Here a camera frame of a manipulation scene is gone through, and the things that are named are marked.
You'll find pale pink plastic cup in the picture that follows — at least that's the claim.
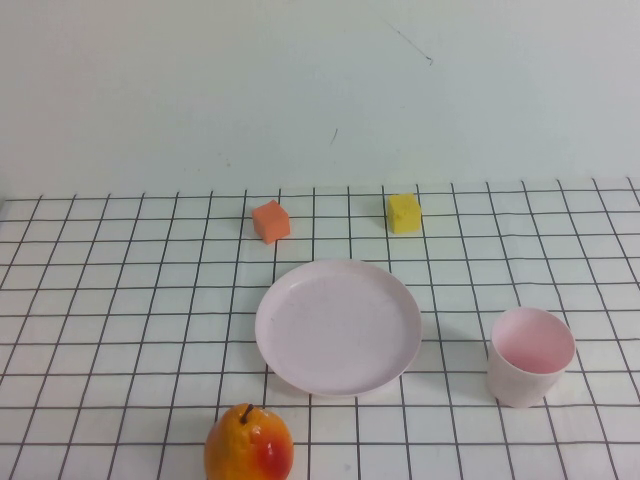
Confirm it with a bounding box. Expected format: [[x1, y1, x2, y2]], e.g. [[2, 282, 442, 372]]
[[486, 306, 577, 410]]

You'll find pale pink round plate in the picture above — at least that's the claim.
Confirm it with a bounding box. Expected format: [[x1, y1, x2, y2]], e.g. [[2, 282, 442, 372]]
[[254, 258, 423, 400]]

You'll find orange foam cube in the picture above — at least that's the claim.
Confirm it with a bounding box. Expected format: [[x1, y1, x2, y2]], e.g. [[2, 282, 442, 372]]
[[251, 199, 292, 245]]

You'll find yellow foam cube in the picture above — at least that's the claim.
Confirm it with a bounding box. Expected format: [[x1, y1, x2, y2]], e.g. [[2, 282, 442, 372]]
[[386, 192, 423, 235]]

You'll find white black grid tablecloth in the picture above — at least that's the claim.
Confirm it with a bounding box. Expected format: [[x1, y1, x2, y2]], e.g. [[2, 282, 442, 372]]
[[0, 177, 640, 480]]

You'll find orange red toy pear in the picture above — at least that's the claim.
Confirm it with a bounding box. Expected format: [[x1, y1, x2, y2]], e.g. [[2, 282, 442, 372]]
[[203, 402, 295, 480]]

